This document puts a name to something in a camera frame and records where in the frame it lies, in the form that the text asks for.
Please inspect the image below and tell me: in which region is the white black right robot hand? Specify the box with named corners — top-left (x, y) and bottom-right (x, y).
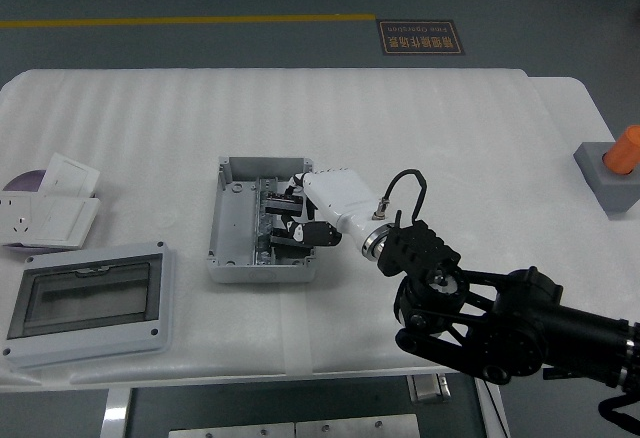
top-left (281, 169), bottom-right (386, 248)

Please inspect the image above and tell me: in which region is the grey open plastic box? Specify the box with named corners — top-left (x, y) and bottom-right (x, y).
top-left (205, 155), bottom-right (320, 285)

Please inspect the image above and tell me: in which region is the white foam mat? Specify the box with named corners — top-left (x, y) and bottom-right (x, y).
top-left (0, 67), bottom-right (619, 386)

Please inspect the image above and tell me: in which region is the black floor sign orange text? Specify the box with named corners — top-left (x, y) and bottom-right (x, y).
top-left (375, 18), bottom-right (463, 57)

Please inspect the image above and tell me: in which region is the yellow floor tape line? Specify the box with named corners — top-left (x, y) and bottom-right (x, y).
top-left (0, 12), bottom-right (377, 30)

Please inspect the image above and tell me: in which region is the grey metal plate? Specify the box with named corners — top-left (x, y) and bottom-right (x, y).
top-left (294, 413), bottom-right (421, 438)
top-left (168, 421), bottom-right (296, 438)

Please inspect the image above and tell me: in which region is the grey block base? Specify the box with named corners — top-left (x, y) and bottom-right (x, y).
top-left (572, 141), bottom-right (640, 221)

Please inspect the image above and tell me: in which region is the grey lid with clear window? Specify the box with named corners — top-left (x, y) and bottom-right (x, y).
top-left (0, 241), bottom-right (178, 371)

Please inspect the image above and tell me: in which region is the orange cylinder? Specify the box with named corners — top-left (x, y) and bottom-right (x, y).
top-left (601, 124), bottom-right (640, 176)

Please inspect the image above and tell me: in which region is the purple round disc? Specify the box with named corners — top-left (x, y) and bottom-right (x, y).
top-left (1, 169), bottom-right (52, 194)

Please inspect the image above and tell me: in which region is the metal rail inside box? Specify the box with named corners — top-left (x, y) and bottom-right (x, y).
top-left (252, 176), bottom-right (281, 266)

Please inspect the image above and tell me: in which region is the silver metal bracket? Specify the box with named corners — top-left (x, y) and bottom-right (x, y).
top-left (406, 373), bottom-right (452, 405)

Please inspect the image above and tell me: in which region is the white tilted switch plate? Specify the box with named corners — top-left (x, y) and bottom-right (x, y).
top-left (38, 152), bottom-right (102, 200)

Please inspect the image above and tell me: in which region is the white flat switch plate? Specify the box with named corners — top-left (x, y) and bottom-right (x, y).
top-left (19, 196), bottom-right (102, 251)

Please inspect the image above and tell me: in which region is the white metal table frame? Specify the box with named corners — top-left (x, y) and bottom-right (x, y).
top-left (101, 370), bottom-right (512, 438)

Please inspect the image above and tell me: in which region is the white wall socket plate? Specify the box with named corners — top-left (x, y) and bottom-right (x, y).
top-left (0, 194), bottom-right (37, 247)

